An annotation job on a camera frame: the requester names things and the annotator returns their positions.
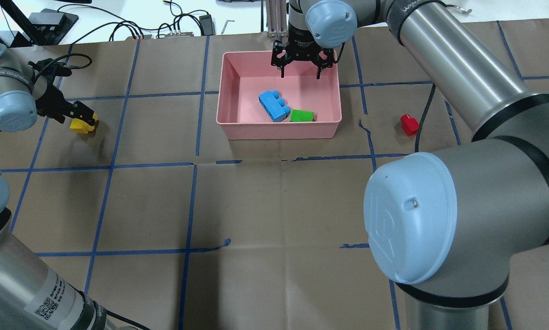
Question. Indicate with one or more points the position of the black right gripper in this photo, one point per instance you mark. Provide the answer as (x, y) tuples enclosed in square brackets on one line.
[(300, 47)]

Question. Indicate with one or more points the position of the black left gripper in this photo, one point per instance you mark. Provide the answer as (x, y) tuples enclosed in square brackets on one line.
[(51, 103)]

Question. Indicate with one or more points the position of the yellow toy block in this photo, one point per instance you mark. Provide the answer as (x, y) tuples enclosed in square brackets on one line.
[(82, 127)]

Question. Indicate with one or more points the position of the blue toy block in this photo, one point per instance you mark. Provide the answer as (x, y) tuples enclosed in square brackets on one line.
[(274, 105)]

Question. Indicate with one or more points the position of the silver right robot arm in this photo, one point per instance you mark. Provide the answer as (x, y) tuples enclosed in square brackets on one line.
[(442, 225)]

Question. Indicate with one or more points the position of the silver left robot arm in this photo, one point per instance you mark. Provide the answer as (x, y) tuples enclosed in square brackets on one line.
[(33, 296)]

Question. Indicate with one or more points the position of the pink plastic box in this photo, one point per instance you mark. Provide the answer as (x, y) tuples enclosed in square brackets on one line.
[(246, 75)]

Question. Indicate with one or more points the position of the green toy block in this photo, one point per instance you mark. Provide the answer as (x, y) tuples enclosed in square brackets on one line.
[(302, 116)]

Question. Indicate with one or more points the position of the black power adapter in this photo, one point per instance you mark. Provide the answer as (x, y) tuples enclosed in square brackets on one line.
[(207, 24)]

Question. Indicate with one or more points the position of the red toy block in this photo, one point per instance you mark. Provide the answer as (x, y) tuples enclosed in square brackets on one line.
[(409, 125)]

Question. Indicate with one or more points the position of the brown paper table cover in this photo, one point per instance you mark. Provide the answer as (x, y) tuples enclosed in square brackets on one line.
[(161, 218)]

